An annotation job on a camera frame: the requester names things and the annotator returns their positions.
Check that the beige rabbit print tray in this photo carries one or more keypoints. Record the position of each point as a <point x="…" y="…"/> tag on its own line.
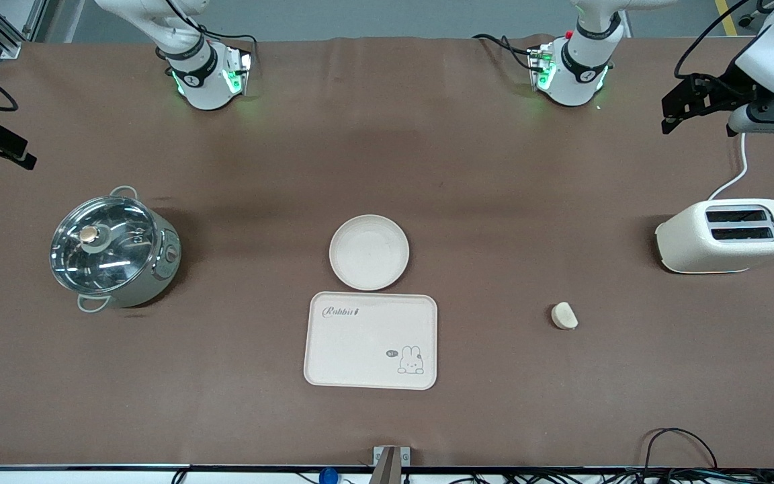
<point x="360" y="349"/>

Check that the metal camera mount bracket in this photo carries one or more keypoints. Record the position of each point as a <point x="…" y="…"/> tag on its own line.
<point x="390" y="464"/>

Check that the round beige plate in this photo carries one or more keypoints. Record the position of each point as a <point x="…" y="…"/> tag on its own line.
<point x="369" y="252"/>

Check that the aluminium frame profile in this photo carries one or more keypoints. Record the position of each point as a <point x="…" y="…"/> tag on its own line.
<point x="7" y="30"/>

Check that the small pale bun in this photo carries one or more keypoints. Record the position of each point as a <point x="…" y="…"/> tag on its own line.
<point x="564" y="316"/>

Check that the white two-slot toaster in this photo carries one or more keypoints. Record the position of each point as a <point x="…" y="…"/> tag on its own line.
<point x="689" y="242"/>

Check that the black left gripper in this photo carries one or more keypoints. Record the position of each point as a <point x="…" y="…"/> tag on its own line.
<point x="717" y="92"/>

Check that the brown table cover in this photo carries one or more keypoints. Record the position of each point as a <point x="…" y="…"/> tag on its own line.
<point x="494" y="188"/>

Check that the glass pot lid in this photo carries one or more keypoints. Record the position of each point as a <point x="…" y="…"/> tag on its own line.
<point x="101" y="243"/>

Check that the blue round cap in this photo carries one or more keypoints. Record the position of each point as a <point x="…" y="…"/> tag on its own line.
<point x="328" y="476"/>

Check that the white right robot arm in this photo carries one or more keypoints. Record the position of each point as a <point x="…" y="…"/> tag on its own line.
<point x="202" y="84"/>

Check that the steel electric cooking pot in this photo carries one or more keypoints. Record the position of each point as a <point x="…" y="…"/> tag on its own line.
<point x="158" y="269"/>

